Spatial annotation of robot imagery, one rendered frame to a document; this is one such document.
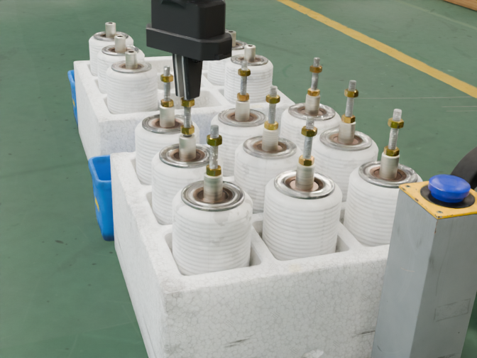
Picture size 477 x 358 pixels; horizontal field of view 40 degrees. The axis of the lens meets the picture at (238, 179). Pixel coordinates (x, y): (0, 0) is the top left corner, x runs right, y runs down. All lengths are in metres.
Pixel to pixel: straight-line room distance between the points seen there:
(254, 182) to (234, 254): 0.15
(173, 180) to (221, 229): 0.13
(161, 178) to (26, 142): 0.78
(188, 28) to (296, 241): 0.28
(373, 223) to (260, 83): 0.53
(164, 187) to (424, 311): 0.36
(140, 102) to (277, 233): 0.52
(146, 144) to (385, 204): 0.35
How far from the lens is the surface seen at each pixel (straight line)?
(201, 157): 0.86
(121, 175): 0.98
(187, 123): 0.85
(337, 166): 0.92
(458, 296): 0.72
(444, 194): 0.66
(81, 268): 1.10
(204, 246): 0.75
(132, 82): 1.21
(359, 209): 0.84
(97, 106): 1.26
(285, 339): 0.83
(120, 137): 1.21
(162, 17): 0.81
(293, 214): 0.77
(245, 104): 0.99
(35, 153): 1.52
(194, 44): 0.77
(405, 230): 0.69
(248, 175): 0.88
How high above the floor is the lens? 0.61
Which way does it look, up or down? 26 degrees down
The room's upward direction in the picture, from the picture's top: 3 degrees clockwise
